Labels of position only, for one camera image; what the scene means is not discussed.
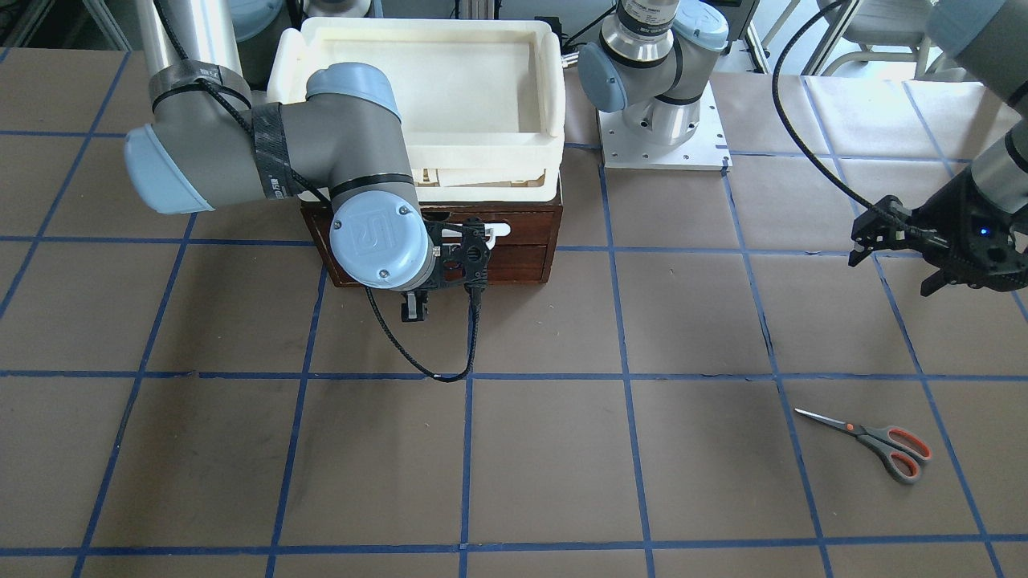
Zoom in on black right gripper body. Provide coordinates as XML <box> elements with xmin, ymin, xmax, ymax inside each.
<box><xmin>423</xmin><ymin>217</ymin><xmax>492</xmax><ymax>290</ymax></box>

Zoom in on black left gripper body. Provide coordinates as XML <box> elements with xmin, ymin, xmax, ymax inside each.
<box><xmin>912</xmin><ymin>169</ymin><xmax>1027</xmax><ymax>294</ymax></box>

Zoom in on white drawer handle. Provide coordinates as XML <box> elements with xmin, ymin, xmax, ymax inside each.
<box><xmin>442</xmin><ymin>222</ymin><xmax>512</xmax><ymax>248</ymax></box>

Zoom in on grey orange handled scissors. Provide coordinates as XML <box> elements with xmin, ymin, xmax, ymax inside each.
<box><xmin>793</xmin><ymin>409</ymin><xmax>933</xmax><ymax>484</ymax></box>

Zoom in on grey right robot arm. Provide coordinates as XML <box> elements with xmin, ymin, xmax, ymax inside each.
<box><xmin>124</xmin><ymin>1</ymin><xmax>491</xmax><ymax>292</ymax></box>

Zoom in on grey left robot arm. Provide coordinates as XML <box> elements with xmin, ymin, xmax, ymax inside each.
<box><xmin>848</xmin><ymin>1</ymin><xmax>1027</xmax><ymax>296</ymax></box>

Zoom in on dark wooden drawer cabinet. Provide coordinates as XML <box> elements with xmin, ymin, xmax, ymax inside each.
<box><xmin>300</xmin><ymin>186</ymin><xmax>563</xmax><ymax>287</ymax></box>

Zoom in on white plastic bin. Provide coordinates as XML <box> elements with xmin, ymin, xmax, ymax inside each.
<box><xmin>267</xmin><ymin>16</ymin><xmax>566</xmax><ymax>204</ymax></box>

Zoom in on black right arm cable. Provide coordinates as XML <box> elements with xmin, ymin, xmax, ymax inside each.
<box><xmin>365</xmin><ymin>285</ymin><xmax>483</xmax><ymax>384</ymax></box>

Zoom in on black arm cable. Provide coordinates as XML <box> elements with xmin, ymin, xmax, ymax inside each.
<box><xmin>365</xmin><ymin>285</ymin><xmax>483</xmax><ymax>384</ymax></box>
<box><xmin>771</xmin><ymin>0</ymin><xmax>924</xmax><ymax>238</ymax></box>

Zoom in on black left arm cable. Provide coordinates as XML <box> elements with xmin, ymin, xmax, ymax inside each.
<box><xmin>771</xmin><ymin>0</ymin><xmax>924</xmax><ymax>238</ymax></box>

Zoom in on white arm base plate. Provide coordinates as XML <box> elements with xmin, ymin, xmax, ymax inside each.
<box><xmin>598</xmin><ymin>84</ymin><xmax>733</xmax><ymax>172</ymax></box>

